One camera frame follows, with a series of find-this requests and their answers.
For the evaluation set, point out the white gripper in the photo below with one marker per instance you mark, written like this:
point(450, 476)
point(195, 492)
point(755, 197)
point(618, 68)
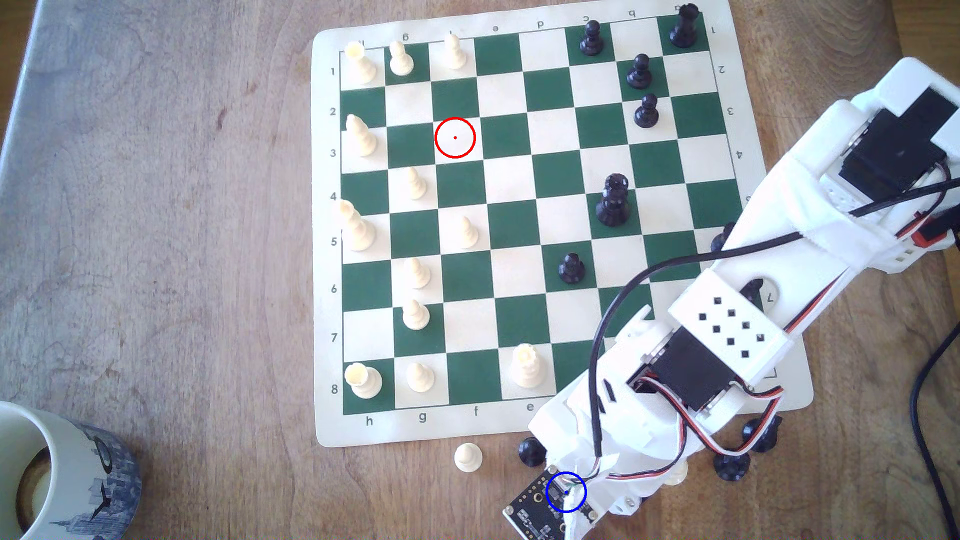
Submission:
point(627, 505)

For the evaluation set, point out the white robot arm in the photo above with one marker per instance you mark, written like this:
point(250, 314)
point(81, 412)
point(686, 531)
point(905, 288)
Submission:
point(795, 225)

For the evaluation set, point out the white pawn chess piece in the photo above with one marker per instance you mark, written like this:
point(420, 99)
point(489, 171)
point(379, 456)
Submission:
point(419, 276)
point(677, 474)
point(401, 61)
point(415, 318)
point(454, 54)
point(468, 458)
point(421, 379)
point(468, 235)
point(415, 186)

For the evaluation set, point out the black pawn chess piece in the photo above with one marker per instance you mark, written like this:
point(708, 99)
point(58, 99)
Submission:
point(731, 468)
point(639, 73)
point(571, 270)
point(646, 114)
point(530, 451)
point(591, 40)

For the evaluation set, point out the white queen chess piece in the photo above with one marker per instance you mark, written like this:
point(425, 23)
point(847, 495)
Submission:
point(529, 369)

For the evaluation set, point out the black knight chess piece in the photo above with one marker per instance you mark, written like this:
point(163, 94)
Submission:
point(765, 435)

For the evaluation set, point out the black bishop chess piece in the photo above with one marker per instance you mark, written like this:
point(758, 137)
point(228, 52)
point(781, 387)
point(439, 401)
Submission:
point(718, 241)

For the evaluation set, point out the black queen chess piece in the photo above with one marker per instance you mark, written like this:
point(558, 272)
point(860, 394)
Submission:
point(613, 206)

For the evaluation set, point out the white rook chess piece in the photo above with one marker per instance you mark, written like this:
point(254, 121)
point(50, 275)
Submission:
point(363, 67)
point(365, 382)

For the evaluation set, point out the green white chess mat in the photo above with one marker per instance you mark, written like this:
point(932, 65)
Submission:
point(510, 180)

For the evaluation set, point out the white bishop chess piece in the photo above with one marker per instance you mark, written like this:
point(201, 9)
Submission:
point(362, 139)

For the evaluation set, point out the black rook chess piece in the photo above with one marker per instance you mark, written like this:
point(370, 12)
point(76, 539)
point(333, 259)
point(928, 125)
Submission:
point(683, 30)

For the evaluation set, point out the white mug with skyline print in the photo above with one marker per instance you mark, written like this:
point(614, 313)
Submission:
point(90, 480)

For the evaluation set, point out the black camera circuit board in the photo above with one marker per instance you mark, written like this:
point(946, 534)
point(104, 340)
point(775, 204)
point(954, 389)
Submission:
point(536, 510)

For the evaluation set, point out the white perforated base plate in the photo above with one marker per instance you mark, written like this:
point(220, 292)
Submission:
point(896, 261)

